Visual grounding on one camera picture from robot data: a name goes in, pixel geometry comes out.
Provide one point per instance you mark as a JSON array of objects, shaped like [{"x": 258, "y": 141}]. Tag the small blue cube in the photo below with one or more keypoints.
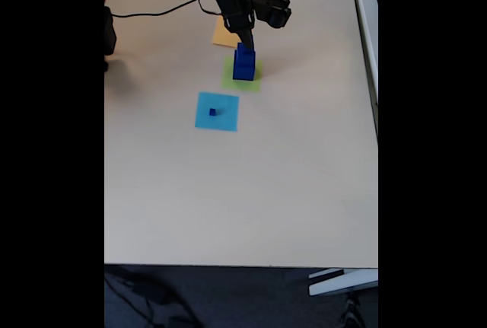
[{"x": 241, "y": 48}]

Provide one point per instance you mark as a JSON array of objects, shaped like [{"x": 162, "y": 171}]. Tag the large blue cube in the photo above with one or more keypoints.
[{"x": 243, "y": 73}]

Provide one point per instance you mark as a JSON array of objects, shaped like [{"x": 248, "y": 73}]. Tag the tiny blue cube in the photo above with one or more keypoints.
[{"x": 212, "y": 112}]

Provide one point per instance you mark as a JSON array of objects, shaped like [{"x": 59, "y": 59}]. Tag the orange paper square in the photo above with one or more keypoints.
[{"x": 220, "y": 37}]

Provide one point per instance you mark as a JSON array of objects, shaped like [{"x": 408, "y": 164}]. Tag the green paper square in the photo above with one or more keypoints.
[{"x": 251, "y": 85}]

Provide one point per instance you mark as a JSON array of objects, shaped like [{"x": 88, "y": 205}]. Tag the light blue paper square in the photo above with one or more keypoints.
[{"x": 224, "y": 118}]

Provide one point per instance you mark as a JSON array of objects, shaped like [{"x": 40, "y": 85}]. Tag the white neighbouring table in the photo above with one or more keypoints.
[{"x": 367, "y": 31}]

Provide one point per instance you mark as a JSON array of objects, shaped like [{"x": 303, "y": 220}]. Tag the white table leg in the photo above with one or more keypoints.
[{"x": 342, "y": 282}]

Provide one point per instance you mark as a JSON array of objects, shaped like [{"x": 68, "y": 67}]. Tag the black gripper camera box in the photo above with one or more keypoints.
[{"x": 274, "y": 10}]

